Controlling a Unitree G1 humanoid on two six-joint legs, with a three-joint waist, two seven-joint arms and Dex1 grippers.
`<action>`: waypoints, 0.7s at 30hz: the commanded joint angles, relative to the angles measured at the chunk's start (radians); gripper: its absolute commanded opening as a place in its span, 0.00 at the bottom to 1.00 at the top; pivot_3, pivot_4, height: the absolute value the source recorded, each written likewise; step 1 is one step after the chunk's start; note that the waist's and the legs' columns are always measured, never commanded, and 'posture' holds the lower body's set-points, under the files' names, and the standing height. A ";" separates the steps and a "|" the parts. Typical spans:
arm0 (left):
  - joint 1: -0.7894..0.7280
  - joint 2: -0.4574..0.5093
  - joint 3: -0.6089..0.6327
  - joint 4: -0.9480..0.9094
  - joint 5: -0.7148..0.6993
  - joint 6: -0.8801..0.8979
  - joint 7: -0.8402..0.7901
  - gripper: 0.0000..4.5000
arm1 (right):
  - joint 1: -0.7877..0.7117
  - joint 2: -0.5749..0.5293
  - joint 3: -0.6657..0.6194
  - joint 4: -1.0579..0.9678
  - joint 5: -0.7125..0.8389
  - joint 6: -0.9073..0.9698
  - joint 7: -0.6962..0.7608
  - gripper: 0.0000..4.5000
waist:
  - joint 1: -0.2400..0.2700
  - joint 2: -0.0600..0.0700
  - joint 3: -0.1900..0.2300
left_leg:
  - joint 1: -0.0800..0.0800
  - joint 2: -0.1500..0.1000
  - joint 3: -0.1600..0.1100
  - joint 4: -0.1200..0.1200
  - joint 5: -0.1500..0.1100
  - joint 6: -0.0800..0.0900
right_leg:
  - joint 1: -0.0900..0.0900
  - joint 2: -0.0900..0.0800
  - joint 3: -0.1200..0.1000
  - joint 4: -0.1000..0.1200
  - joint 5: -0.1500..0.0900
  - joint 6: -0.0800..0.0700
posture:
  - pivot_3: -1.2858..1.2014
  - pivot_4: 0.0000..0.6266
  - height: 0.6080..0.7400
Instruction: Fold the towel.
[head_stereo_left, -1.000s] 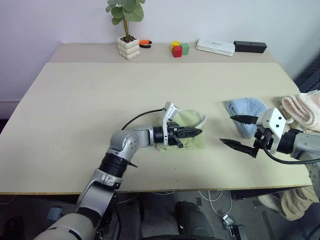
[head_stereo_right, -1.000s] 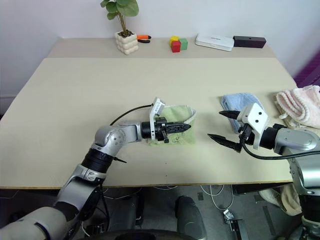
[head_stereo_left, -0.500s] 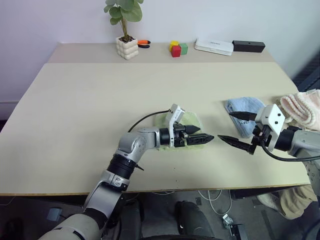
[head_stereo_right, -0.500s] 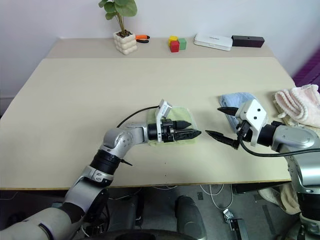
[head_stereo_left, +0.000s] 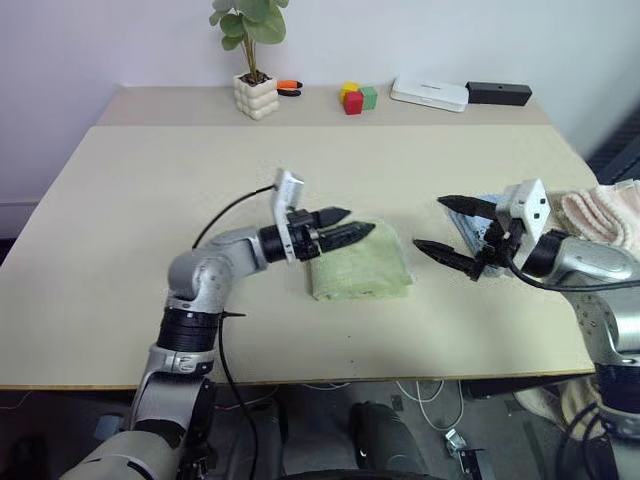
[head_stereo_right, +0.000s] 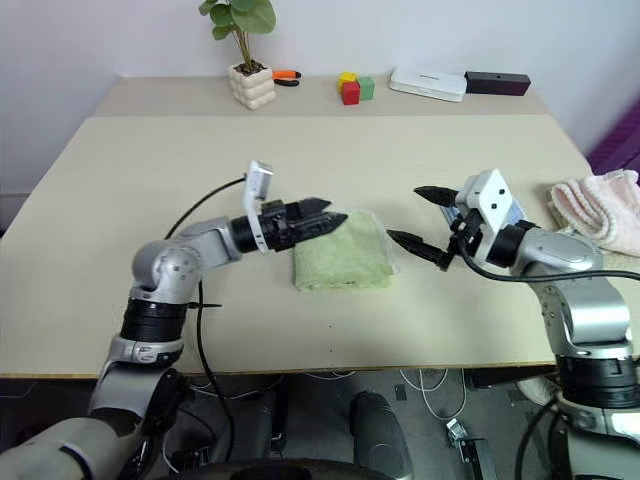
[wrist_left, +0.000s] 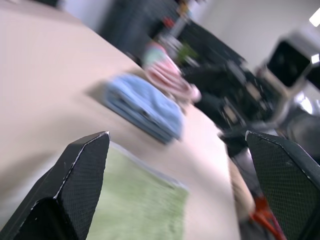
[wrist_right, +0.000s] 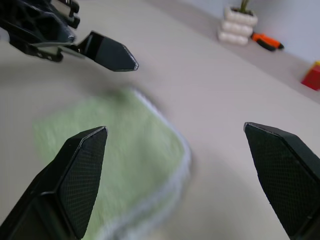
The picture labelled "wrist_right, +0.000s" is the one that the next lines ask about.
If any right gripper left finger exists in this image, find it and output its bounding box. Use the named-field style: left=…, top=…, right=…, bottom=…
left=0, top=126, right=109, bottom=240

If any white bubble plant pot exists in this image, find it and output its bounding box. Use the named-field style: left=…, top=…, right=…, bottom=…
left=216, top=5, right=259, bottom=46

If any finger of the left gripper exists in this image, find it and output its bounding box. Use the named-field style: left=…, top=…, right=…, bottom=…
left=74, top=30, right=140, bottom=73

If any red cube block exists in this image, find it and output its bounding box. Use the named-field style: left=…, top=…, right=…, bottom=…
left=301, top=66, right=320, bottom=91

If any green towel with white trim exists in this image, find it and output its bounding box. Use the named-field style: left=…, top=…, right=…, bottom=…
left=32, top=88, right=194, bottom=240

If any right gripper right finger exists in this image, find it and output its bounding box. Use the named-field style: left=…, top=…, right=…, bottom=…
left=243, top=121, right=320, bottom=240

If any green leafy plant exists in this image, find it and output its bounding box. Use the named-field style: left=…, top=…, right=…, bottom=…
left=239, top=0, right=251, bottom=13

